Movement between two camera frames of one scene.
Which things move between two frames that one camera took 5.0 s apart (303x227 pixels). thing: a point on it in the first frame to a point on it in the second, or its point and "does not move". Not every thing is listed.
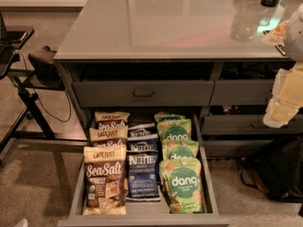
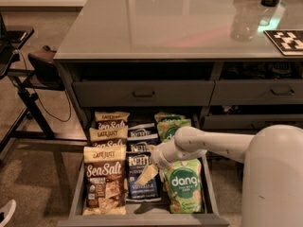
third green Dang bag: x=174 y=130 does not move
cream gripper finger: x=278 y=113 to x=148 y=172
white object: x=23 y=223 to x=8 y=210
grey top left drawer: x=143 y=94 does not move
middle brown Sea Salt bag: x=113 y=136 does not move
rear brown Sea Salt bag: x=109 y=118 does not move
